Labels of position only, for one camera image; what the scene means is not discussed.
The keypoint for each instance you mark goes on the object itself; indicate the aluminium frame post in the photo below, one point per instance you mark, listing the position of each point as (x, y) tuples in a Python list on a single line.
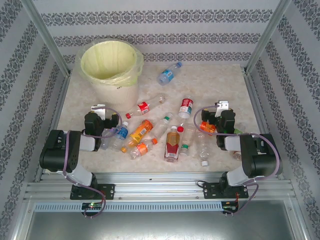
[(266, 37), (47, 37)]

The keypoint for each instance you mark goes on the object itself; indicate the small circuit board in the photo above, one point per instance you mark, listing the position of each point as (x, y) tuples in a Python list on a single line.
[(92, 205), (230, 207)]

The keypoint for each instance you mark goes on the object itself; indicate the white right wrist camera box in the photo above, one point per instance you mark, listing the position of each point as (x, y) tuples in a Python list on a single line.
[(223, 105)]

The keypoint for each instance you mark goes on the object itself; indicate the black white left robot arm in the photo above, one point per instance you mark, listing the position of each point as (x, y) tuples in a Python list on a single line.
[(60, 150)]

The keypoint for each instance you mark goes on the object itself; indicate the clear bottle purple label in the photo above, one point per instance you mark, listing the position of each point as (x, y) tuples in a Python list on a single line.
[(106, 142)]

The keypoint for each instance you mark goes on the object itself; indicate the small orange-capped bottle orange label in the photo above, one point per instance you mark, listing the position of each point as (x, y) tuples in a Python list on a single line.
[(141, 149)]

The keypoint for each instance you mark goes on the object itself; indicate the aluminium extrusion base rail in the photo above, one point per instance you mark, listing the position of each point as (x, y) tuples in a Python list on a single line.
[(155, 187)]

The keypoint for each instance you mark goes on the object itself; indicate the red-capped bottle red-white label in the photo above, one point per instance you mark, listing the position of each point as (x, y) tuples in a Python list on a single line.
[(186, 106)]

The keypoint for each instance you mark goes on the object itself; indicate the orange-capped bottle orange-yellow label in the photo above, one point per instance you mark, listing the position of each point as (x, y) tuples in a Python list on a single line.
[(141, 130)]

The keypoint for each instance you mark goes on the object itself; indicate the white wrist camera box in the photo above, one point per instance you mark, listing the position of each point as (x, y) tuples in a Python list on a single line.
[(98, 110), (223, 105)]

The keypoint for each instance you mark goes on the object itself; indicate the white-capped amber tea bottle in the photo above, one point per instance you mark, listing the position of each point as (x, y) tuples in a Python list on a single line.
[(172, 145)]

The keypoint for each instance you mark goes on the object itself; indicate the clear bottle white cap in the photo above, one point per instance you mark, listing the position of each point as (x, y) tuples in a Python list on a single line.
[(203, 147)]

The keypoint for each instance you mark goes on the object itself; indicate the grey metal panel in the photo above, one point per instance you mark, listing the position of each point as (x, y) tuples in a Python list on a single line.
[(155, 227)]

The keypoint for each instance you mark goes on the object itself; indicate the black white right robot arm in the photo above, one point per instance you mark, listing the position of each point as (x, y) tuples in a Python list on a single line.
[(262, 160)]

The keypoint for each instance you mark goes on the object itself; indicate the red-capped cola bottle red label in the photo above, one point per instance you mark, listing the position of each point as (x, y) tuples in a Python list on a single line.
[(143, 107)]

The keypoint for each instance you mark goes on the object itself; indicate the white-capped bottle dark-blue label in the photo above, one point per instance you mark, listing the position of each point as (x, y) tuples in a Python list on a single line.
[(122, 132)]

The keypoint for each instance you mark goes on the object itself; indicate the green plastic bottle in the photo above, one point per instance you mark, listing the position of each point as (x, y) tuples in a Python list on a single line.
[(238, 130)]

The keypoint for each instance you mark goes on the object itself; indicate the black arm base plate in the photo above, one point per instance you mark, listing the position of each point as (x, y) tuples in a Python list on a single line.
[(108, 191), (211, 191)]

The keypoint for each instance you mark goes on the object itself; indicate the blue-capped bottle light-blue label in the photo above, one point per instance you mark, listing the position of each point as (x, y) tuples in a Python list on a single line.
[(167, 74)]

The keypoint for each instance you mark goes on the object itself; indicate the white ribbed plastic bin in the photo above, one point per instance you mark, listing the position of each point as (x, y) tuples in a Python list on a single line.
[(117, 97)]

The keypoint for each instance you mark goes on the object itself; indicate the green-capped bottle white-green label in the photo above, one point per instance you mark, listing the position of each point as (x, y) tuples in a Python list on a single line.
[(161, 126)]

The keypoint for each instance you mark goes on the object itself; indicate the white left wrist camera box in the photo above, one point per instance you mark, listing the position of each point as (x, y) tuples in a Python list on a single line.
[(98, 110)]

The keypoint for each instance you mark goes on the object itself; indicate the clear bottle green cap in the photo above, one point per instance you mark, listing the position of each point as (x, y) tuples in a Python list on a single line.
[(188, 136)]

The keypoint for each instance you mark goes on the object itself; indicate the orange soda bottle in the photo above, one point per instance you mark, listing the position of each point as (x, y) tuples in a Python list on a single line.
[(207, 128)]

